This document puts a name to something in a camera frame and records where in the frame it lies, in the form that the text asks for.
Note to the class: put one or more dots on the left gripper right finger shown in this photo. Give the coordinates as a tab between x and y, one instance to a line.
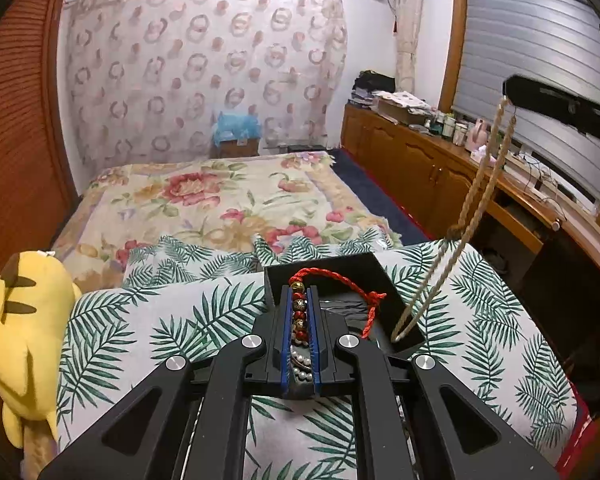
414	419

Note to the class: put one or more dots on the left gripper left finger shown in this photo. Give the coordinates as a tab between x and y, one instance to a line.
184	420

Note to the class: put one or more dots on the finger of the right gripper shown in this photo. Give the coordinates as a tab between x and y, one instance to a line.
564	106

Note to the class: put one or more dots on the beige small pearl strand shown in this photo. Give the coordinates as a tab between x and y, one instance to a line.
474	206

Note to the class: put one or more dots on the black square jewelry box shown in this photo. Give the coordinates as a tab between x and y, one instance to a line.
367	275

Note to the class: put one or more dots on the grey window blind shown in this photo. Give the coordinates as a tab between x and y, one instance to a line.
554	41

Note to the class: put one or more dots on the palm leaf print blanket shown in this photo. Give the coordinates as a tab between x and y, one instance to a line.
178	299

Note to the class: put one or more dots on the wooden sideboard cabinet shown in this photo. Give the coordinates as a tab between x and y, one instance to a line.
428	179

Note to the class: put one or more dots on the pink bottle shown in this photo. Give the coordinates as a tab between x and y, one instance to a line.
477	136

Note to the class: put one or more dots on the box with floral cloth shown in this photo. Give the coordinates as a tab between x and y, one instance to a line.
401	107

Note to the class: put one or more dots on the yellow plush toy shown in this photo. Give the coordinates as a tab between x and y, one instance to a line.
37	296

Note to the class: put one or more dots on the floral bedspread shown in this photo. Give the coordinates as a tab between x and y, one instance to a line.
216	204

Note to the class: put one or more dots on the stack of folded clothes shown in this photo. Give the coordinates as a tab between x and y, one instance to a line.
366	85

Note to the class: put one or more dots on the blue bag on box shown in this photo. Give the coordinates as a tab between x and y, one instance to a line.
236	136

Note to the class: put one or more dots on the brown louvered wardrobe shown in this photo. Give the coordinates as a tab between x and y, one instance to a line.
37	192

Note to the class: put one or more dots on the circle pattern curtain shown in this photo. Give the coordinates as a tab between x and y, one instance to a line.
148	79

